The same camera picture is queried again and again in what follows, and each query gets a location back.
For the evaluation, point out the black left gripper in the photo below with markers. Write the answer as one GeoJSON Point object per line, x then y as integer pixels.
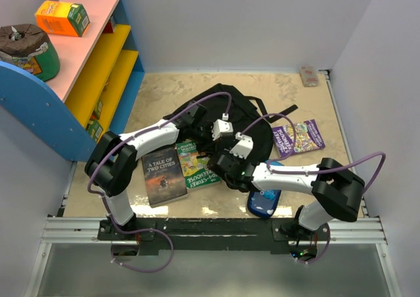
{"type": "Point", "coordinates": [209, 128]}

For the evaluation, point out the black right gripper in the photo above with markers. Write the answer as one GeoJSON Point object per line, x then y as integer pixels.
{"type": "Point", "coordinates": [231, 155]}

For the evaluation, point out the black student backpack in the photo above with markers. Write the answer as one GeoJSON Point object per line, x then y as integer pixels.
{"type": "Point", "coordinates": [242, 113]}

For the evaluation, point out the dark tale book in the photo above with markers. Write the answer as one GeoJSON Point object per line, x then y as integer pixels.
{"type": "Point", "coordinates": [163, 176]}

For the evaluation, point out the purple colourful book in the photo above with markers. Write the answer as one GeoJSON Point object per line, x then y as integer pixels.
{"type": "Point", "coordinates": [308, 138]}

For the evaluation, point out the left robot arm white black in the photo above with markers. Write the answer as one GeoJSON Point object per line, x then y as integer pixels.
{"type": "Point", "coordinates": [110, 166]}

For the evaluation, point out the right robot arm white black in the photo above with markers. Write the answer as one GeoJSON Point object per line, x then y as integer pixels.
{"type": "Point", "coordinates": [337, 191]}

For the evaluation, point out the green treehouse book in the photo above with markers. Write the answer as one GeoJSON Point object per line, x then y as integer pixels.
{"type": "Point", "coordinates": [194, 167]}

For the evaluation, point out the blue shark pencil case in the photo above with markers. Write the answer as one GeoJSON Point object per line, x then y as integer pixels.
{"type": "Point", "coordinates": [263, 203]}

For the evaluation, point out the green box on shelf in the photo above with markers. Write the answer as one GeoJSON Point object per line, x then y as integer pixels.
{"type": "Point", "coordinates": [94, 129]}
{"type": "Point", "coordinates": [97, 110]}

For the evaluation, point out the blue shelf unit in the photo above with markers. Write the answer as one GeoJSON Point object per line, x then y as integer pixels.
{"type": "Point", "coordinates": [102, 64]}

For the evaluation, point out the beige pink eraser box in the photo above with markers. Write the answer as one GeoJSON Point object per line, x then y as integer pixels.
{"type": "Point", "coordinates": [309, 76]}

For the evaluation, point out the orange green crayon box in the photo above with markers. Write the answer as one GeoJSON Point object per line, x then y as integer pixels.
{"type": "Point", "coordinates": [62, 18]}

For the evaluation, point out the brown green toy stump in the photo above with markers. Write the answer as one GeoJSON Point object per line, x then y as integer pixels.
{"type": "Point", "coordinates": [28, 47]}

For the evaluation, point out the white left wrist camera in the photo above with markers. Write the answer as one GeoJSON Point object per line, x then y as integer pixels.
{"type": "Point", "coordinates": [221, 128]}

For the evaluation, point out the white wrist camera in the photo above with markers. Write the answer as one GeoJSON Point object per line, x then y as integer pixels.
{"type": "Point", "coordinates": [221, 128]}
{"type": "Point", "coordinates": [243, 147]}

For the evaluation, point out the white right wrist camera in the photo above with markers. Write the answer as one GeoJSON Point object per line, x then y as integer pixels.
{"type": "Point", "coordinates": [243, 147]}

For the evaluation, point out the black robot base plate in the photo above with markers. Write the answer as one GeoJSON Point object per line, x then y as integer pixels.
{"type": "Point", "coordinates": [213, 234]}

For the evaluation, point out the aluminium rail frame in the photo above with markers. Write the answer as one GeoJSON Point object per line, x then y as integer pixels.
{"type": "Point", "coordinates": [73, 262]}

